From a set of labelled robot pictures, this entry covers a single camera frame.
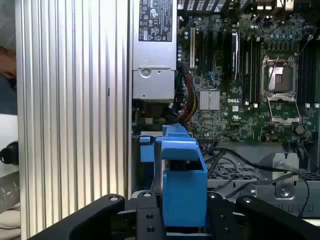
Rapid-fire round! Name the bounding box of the grey metal disk bay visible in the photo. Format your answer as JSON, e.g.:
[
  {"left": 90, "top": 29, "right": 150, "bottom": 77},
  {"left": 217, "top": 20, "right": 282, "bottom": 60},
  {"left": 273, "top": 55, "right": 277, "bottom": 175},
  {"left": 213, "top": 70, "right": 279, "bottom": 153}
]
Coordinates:
[{"left": 206, "top": 151, "right": 320, "bottom": 219}]

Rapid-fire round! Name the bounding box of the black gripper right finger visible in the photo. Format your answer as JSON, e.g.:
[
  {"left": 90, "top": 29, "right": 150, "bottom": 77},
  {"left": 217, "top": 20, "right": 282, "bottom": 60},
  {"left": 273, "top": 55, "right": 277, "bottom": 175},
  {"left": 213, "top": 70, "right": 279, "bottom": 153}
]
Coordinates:
[{"left": 207, "top": 190, "right": 320, "bottom": 240}]

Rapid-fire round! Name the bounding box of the CPU socket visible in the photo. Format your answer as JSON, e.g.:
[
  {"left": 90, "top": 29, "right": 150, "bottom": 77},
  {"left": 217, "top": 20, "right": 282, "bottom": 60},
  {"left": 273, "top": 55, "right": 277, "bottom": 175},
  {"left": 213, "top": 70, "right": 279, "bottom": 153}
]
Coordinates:
[{"left": 259, "top": 55, "right": 299, "bottom": 99}]

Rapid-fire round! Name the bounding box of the metal socket cover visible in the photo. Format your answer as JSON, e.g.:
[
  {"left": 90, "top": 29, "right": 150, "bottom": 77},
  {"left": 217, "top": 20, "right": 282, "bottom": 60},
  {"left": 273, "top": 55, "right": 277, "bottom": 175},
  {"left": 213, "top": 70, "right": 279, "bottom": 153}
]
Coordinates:
[{"left": 266, "top": 95, "right": 301, "bottom": 124}]

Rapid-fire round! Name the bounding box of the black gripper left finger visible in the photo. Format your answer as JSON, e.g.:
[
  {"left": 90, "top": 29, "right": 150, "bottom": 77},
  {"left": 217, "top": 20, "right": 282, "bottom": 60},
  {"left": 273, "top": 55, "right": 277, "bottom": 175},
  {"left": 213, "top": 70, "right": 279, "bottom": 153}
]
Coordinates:
[{"left": 27, "top": 190, "right": 167, "bottom": 240}]

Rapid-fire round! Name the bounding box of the thin metal locking lever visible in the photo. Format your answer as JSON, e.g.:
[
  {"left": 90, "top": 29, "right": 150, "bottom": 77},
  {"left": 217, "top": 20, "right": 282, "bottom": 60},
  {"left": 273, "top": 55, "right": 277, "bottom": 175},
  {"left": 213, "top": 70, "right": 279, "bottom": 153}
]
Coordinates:
[{"left": 265, "top": 56, "right": 280, "bottom": 92}]

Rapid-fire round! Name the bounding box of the green motherboard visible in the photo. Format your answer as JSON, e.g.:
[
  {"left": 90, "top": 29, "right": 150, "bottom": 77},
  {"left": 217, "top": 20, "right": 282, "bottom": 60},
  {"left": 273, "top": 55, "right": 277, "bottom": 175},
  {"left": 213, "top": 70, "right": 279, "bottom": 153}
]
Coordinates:
[{"left": 176, "top": 12, "right": 320, "bottom": 144}]

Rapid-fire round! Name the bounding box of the black disk wire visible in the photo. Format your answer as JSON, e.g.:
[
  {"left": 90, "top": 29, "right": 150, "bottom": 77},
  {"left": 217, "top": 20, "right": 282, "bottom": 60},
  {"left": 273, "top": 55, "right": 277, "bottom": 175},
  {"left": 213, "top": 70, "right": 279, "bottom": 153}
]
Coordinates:
[
  {"left": 201, "top": 146, "right": 312, "bottom": 218},
  {"left": 207, "top": 156, "right": 301, "bottom": 198}
]

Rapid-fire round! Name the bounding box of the white expansion slot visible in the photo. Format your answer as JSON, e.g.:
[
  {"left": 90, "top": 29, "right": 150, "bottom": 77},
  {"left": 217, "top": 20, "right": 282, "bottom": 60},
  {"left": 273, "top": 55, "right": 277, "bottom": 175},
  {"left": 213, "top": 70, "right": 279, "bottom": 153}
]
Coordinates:
[{"left": 189, "top": 26, "right": 197, "bottom": 70}]

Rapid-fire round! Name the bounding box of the silver power supply unit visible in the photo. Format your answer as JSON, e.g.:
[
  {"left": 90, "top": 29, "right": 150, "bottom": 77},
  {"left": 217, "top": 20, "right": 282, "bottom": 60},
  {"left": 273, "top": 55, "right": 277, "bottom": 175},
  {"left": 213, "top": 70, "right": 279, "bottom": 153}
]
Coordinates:
[{"left": 131, "top": 0, "right": 178, "bottom": 101}]

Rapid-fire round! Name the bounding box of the silver chipset heatsink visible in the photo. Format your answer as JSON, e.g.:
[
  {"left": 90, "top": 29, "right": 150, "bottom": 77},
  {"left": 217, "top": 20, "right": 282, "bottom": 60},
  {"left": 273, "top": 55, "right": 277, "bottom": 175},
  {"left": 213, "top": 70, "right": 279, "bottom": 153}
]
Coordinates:
[{"left": 199, "top": 90, "right": 221, "bottom": 112}]

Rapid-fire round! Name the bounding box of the black open PC case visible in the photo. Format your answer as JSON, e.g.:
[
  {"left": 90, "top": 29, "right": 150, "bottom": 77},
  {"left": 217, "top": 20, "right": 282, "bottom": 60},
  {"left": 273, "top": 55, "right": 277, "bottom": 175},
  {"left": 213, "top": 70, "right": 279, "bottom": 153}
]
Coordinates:
[{"left": 126, "top": 0, "right": 320, "bottom": 240}]

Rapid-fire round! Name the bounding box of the coloured power wire bundle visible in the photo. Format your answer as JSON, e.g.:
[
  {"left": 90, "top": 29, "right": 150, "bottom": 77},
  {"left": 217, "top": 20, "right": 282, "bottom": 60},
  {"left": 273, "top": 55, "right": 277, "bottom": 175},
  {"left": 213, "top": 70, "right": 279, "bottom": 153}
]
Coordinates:
[{"left": 174, "top": 69, "right": 200, "bottom": 127}]

